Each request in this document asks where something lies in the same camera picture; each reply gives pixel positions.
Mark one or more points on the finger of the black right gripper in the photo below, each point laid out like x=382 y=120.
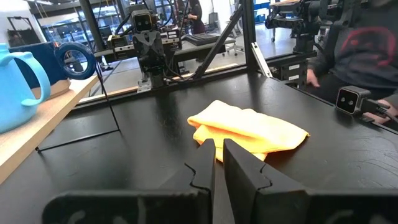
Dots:
x=156 y=45
x=142 y=45

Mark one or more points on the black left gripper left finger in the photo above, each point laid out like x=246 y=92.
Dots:
x=205 y=174

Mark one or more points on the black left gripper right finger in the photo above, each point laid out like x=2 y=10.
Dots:
x=248 y=193

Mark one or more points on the orange microfibre cloth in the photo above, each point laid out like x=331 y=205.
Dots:
x=248 y=127

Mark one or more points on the dark blue enamel mug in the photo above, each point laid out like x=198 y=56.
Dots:
x=37 y=62

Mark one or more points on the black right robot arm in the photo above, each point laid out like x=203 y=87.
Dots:
x=154 y=74

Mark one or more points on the black background robot arm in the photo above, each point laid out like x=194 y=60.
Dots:
x=298 y=18

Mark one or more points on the wooden shelf with black legs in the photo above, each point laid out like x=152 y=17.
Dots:
x=46 y=118

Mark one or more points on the black keyboard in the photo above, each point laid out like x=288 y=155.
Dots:
x=201 y=39

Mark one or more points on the person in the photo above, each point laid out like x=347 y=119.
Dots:
x=367 y=62
x=196 y=18

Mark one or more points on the grey desk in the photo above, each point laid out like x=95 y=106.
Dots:
x=205 y=49

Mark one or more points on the black control box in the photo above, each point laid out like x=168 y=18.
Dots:
x=289 y=73

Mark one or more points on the person's hand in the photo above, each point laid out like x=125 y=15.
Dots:
x=384 y=119
x=312 y=79

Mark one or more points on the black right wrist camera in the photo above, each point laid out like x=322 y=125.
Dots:
x=142 y=21

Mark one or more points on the silver metal bracket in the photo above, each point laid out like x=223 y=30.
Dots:
x=261 y=59

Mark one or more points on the black table-level camera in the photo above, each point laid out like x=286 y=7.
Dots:
x=351 y=100

